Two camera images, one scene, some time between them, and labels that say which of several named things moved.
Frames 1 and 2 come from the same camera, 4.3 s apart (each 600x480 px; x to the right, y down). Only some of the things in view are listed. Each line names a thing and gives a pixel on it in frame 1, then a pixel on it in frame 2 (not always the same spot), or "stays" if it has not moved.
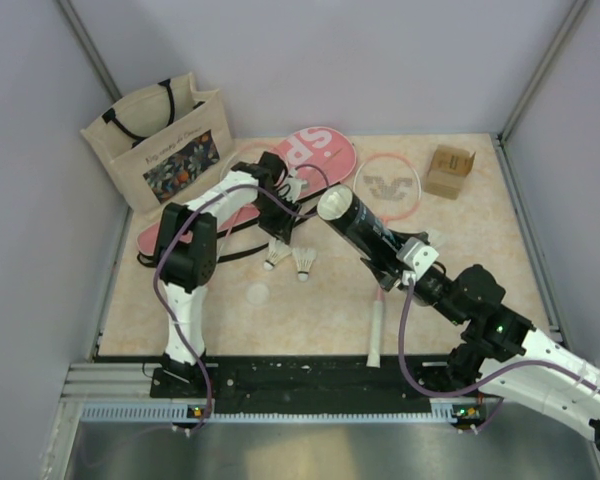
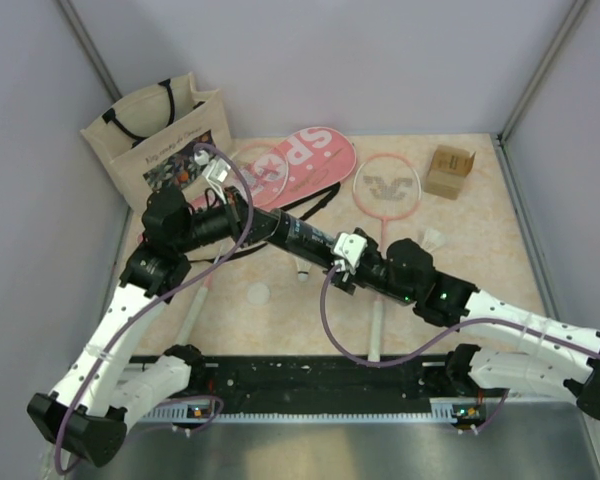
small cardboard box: (448, 167) stays
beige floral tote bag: (166, 143) stays
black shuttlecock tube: (339, 205) to (296, 236)
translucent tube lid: (257, 294) stays
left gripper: (279, 228) to (236, 211)
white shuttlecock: (304, 258) stays
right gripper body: (401, 279) to (368, 273)
